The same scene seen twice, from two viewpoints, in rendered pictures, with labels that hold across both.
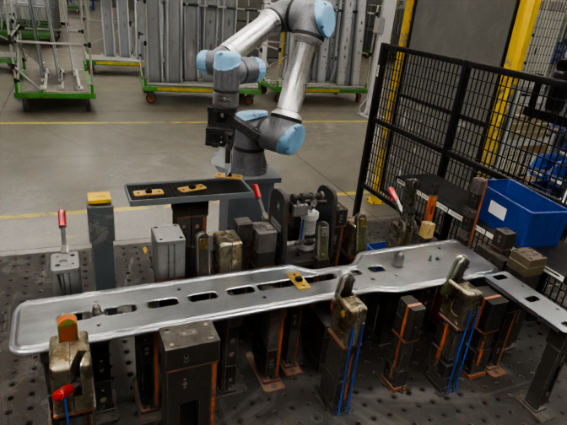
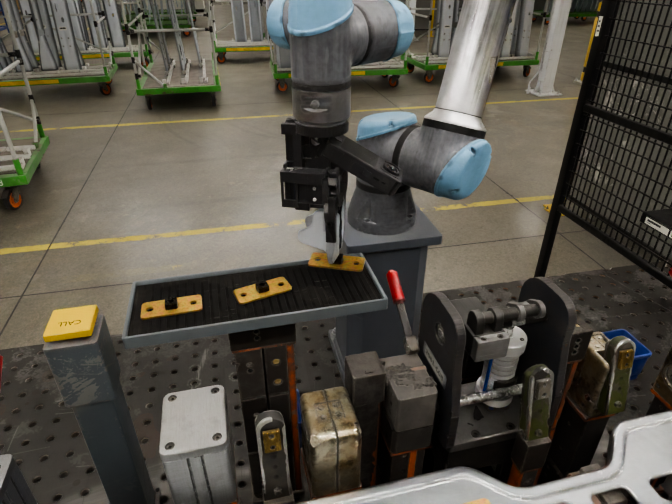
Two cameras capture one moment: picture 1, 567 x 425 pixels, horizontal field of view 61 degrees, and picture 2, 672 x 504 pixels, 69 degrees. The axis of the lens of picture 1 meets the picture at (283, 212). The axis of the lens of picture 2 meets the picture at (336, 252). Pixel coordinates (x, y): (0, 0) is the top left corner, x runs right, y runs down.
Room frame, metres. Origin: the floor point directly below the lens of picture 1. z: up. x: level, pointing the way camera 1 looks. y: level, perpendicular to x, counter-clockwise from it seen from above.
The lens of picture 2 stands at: (0.79, 0.05, 1.59)
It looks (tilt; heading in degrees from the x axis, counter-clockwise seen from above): 31 degrees down; 12
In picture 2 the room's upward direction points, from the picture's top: straight up
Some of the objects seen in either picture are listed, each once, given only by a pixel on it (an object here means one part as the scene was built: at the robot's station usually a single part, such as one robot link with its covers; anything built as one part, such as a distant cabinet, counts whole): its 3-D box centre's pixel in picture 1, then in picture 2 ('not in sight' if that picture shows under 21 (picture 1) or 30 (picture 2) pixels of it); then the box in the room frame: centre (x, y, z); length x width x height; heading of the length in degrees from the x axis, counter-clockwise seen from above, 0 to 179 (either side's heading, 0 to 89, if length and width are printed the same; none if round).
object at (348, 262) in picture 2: (229, 174); (336, 259); (1.41, 0.18, 1.20); 0.08 x 0.04 x 0.01; 91
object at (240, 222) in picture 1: (240, 276); (361, 453); (1.30, 0.12, 0.90); 0.05 x 0.05 x 0.40; 26
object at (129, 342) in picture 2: (189, 190); (257, 295); (1.35, 0.29, 1.16); 0.37 x 0.14 x 0.02; 116
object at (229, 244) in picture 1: (224, 293); (330, 500); (1.22, 0.15, 0.89); 0.13 x 0.11 x 0.38; 26
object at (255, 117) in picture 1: (251, 127); (388, 146); (1.75, 0.15, 1.27); 0.13 x 0.12 x 0.14; 60
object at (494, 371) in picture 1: (499, 329); not in sight; (1.24, -0.71, 0.84); 0.11 x 0.06 x 0.29; 26
